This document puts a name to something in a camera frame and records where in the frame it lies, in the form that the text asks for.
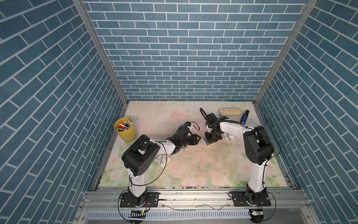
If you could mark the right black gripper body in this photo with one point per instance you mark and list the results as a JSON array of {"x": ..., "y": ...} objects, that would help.
[{"x": 211, "y": 136}]

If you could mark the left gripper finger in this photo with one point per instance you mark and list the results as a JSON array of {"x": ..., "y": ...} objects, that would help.
[
  {"x": 193, "y": 142},
  {"x": 195, "y": 137}
]

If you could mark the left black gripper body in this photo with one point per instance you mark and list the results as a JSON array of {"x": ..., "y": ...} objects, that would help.
[{"x": 185, "y": 142}]

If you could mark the white jewelry box base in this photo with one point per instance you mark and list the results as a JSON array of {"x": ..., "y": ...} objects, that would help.
[{"x": 211, "y": 138}]

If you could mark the white jewelry box lid bow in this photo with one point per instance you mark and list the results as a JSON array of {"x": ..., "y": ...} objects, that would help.
[{"x": 229, "y": 137}]

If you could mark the blue black marker pen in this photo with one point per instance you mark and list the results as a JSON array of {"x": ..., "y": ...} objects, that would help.
[{"x": 244, "y": 117}]

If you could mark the yellow cup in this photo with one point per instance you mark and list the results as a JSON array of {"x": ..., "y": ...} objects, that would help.
[{"x": 129, "y": 135}]

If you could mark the markers in cup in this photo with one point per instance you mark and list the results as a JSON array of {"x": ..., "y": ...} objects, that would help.
[{"x": 123, "y": 125}]

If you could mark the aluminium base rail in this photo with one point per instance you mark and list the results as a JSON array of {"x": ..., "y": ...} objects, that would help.
[{"x": 195, "y": 206}]

